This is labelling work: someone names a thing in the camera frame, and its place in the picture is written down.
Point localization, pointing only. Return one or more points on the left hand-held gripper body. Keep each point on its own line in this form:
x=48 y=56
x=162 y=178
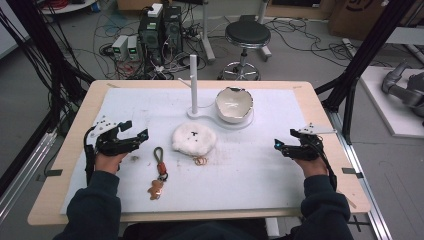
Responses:
x=110 y=143

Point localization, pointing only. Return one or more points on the person's lap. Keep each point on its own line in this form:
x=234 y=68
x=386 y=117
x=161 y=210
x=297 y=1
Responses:
x=196 y=231

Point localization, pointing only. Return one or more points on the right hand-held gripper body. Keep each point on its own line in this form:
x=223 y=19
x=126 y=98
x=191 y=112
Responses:
x=308 y=148

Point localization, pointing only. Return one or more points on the wooden table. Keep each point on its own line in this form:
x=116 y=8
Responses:
x=336 y=186

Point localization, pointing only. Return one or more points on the black round stool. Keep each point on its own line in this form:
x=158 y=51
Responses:
x=247 y=35

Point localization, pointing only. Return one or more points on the person's left hand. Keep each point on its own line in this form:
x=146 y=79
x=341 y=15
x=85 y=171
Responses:
x=108 y=162

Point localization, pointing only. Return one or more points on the white platform board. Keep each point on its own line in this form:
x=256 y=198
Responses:
x=390 y=106

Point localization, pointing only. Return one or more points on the black tape piece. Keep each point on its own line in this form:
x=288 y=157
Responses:
x=351 y=172
x=53 y=173

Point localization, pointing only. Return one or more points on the white shell-shaped bowl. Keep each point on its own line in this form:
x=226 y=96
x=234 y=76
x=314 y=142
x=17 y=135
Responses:
x=234 y=105

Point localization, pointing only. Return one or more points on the cardboard box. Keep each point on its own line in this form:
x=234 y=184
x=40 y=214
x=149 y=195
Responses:
x=356 y=18

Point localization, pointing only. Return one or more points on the white hanger stand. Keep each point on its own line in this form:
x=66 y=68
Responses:
x=193 y=86

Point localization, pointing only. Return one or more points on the white fluffy pouch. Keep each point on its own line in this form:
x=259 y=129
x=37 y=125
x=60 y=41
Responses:
x=194 y=138

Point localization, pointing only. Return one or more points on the white table mat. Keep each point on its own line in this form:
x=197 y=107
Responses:
x=253 y=166

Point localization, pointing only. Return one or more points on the black frame post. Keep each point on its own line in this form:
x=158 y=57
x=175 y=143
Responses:
x=363 y=56
x=36 y=50

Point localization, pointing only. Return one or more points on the gold key rings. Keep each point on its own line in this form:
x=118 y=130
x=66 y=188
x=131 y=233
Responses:
x=200 y=161

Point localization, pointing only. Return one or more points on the grey power supply unit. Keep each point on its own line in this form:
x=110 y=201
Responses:
x=132 y=47
x=119 y=46

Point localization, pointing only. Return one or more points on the person's right hand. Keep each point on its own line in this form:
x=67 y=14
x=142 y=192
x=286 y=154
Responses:
x=313 y=166

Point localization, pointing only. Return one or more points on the black computer tower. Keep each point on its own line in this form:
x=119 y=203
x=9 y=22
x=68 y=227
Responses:
x=173 y=28
x=150 y=36

